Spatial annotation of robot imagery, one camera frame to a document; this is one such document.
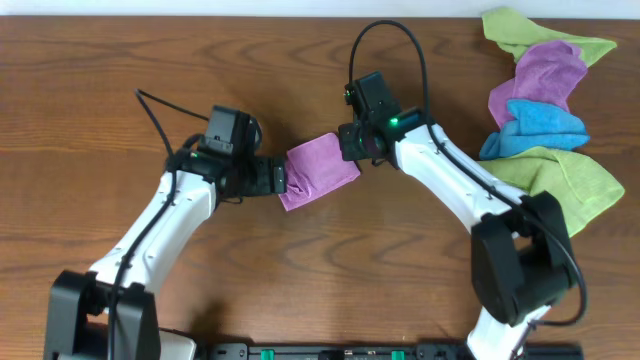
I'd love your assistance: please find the purple microfiber cloth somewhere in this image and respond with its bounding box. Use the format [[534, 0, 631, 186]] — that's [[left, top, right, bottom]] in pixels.
[[280, 133, 361, 211]]

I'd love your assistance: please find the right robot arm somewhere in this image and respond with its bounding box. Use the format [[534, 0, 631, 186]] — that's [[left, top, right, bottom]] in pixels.
[[339, 72, 584, 359]]

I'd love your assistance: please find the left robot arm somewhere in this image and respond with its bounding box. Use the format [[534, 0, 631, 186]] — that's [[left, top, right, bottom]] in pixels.
[[43, 106, 286, 360]]

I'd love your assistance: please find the blue cloth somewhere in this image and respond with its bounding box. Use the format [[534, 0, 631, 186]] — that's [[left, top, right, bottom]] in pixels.
[[479, 99, 590, 161]]

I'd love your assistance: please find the green cloth top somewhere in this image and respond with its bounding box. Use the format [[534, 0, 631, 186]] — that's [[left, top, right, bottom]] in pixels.
[[481, 7, 617, 67]]

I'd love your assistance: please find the green cloth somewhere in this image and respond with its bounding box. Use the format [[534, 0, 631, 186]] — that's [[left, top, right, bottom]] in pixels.
[[479, 147, 625, 236], [481, 7, 617, 67]]

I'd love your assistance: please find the purple cloth in pile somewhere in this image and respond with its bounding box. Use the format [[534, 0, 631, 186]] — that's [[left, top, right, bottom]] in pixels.
[[488, 40, 588, 128]]

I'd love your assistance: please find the green cloth lower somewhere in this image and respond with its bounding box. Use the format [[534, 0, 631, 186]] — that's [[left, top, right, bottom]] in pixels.
[[479, 147, 625, 236]]

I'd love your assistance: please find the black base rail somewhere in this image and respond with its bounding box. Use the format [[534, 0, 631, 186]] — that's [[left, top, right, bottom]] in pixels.
[[207, 341, 584, 360]]

